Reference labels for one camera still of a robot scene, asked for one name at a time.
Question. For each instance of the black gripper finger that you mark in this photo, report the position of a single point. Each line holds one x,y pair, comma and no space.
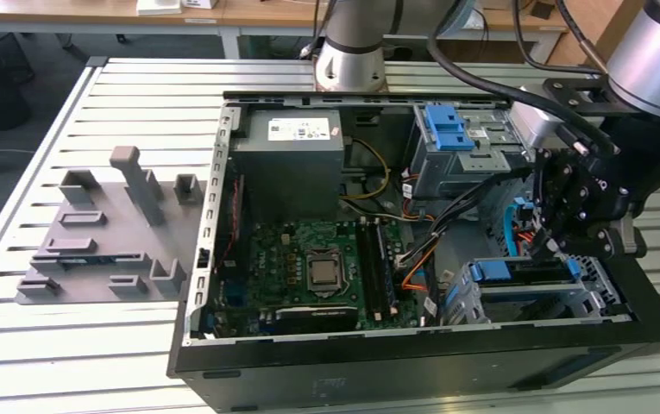
605,241
562,194

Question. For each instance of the hard disk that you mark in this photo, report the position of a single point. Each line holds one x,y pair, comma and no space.
490,271

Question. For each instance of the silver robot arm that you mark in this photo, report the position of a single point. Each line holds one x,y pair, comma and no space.
657,64

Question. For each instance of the silver disk bay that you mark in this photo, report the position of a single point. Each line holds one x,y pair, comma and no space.
537,290

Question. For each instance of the silver optical drive cage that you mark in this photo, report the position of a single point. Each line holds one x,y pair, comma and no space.
478,164

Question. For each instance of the blue plastic drive latch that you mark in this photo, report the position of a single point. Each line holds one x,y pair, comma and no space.
441,129

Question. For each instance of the wooden cabinet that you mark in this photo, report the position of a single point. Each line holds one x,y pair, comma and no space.
622,13

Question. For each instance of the black RAM stick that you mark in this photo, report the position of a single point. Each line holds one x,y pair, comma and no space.
369,267

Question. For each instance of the CPU socket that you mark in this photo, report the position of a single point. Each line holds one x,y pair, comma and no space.
323,252

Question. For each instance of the silver CPU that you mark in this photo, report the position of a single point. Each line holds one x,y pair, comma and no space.
323,271

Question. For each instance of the grey power supply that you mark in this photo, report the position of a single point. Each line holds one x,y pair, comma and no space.
288,181

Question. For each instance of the green motherboard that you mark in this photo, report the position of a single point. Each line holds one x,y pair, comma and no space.
271,254

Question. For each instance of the black graphics card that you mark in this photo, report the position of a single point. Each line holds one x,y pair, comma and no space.
311,321

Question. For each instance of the black open PC case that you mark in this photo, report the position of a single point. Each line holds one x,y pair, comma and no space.
363,379

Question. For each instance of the grey parts rack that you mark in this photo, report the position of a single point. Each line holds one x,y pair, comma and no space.
116,233

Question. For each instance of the white box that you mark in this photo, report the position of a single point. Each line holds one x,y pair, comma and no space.
159,6

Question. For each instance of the thin dark RAM stick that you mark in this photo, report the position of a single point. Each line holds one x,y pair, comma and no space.
84,260

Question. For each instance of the wooden desk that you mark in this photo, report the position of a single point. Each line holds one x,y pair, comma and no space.
104,17

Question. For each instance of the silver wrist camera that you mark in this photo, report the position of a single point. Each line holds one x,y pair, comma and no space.
537,125

